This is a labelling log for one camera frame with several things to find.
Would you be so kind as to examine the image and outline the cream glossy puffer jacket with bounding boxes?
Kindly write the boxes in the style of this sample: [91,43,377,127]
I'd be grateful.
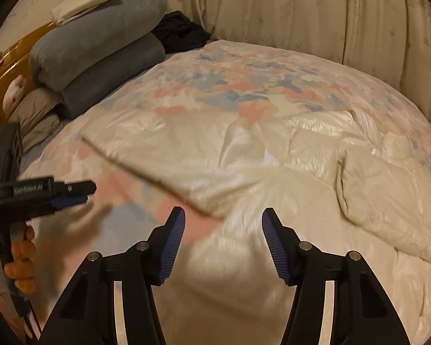
[77,110,431,345]

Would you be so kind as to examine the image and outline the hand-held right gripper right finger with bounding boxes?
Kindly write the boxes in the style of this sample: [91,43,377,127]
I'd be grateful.
[261,207,412,345]

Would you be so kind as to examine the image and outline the wooden headboard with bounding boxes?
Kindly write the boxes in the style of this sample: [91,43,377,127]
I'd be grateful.
[0,22,58,142]

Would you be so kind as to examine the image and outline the person's left hand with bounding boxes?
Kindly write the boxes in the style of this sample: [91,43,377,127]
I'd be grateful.
[3,226,37,294]

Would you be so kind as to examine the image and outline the white plush toy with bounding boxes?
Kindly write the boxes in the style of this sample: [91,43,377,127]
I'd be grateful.
[3,75,27,114]

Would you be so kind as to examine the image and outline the black cloth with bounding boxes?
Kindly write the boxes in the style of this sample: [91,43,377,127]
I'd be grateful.
[151,11,212,54]

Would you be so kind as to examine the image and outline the beige patterned curtain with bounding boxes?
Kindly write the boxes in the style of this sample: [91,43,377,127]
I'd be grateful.
[154,0,431,124]

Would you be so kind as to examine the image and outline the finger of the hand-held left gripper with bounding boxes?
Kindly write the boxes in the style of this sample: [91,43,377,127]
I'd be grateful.
[54,181,97,199]
[30,194,89,221]

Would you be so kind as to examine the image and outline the dark grey folded blanket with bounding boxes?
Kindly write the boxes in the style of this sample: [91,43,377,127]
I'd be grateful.
[59,32,165,120]

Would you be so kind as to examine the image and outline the beige pillow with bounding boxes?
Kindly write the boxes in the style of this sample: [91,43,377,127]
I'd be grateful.
[9,87,64,152]

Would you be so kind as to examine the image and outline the blue-grey folded blanket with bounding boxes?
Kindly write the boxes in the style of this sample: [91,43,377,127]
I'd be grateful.
[29,0,169,91]

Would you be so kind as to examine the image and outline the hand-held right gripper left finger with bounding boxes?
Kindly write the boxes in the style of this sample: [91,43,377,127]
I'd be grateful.
[39,206,186,345]

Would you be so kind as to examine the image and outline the floral bed quilt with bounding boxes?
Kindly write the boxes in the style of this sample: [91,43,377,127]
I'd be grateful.
[20,39,431,270]

